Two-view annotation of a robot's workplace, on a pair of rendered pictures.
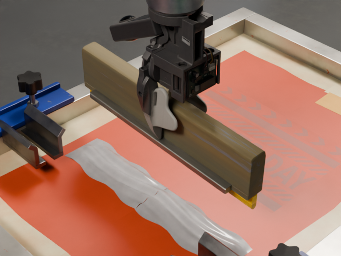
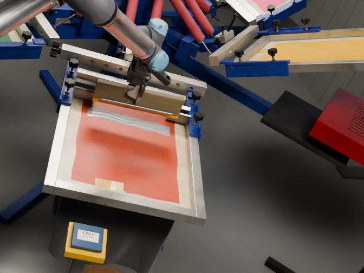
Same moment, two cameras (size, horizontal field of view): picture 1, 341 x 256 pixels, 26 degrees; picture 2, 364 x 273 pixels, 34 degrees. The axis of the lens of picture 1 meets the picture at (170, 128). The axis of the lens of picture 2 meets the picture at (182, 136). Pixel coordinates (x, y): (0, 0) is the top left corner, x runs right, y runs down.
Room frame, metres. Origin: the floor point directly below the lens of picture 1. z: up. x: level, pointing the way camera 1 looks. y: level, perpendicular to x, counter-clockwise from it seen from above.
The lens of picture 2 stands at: (1.99, -1.68, 2.37)
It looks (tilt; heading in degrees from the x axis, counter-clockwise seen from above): 34 degrees down; 117
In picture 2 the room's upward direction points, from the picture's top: 23 degrees clockwise
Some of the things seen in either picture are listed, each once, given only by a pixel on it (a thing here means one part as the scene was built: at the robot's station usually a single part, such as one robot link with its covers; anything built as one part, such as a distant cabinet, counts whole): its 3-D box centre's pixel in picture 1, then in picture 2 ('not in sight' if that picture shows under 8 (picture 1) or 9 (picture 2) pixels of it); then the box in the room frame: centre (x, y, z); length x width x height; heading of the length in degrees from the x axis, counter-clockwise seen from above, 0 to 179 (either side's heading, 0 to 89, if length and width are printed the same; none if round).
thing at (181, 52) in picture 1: (179, 46); (141, 69); (0.86, -0.01, 1.23); 0.09 x 0.08 x 0.12; 43
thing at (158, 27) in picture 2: not in sight; (154, 34); (0.86, -0.01, 1.39); 0.09 x 0.08 x 0.11; 78
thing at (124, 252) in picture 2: not in sight; (110, 230); (1.15, -0.28, 0.74); 0.45 x 0.03 x 0.43; 43
